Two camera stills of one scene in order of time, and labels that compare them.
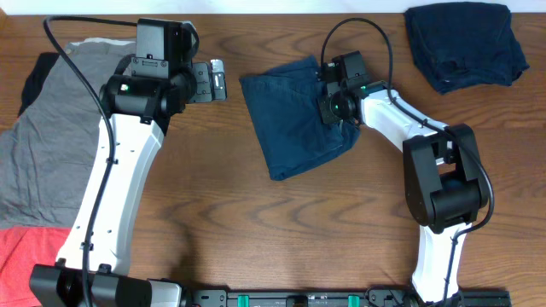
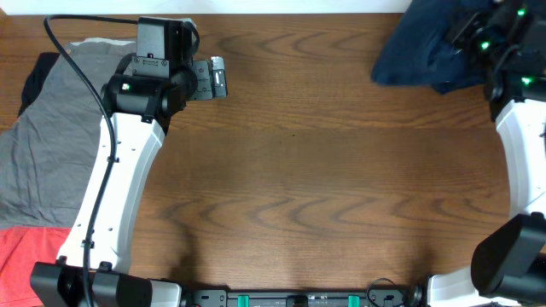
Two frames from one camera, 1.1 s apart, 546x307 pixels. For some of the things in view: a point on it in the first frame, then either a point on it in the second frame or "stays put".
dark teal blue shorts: x=295 y=136 → x=421 y=50
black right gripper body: x=332 y=109 → x=490 y=40
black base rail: x=376 y=297 stays put
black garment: x=36 y=80 stays put
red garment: x=20 y=248 stays put
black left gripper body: x=201 y=82 stays put
